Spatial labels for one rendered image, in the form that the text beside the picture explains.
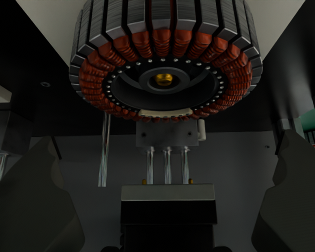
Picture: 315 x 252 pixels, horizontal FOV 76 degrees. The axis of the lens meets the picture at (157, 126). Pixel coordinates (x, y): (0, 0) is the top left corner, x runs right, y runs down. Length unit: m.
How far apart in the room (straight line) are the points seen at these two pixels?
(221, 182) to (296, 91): 0.19
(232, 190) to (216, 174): 0.04
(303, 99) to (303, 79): 0.06
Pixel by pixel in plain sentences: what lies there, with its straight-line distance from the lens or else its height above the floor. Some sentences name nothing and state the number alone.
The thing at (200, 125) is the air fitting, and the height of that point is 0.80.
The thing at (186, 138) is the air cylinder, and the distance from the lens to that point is 0.24.
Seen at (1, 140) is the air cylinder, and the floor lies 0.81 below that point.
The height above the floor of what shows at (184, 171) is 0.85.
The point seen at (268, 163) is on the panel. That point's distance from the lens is 0.41.
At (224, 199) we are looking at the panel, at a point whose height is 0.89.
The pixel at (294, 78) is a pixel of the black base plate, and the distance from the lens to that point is 0.25.
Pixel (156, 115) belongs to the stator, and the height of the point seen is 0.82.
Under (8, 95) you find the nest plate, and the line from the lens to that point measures 0.27.
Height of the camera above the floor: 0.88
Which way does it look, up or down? 18 degrees down
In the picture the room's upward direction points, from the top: 179 degrees clockwise
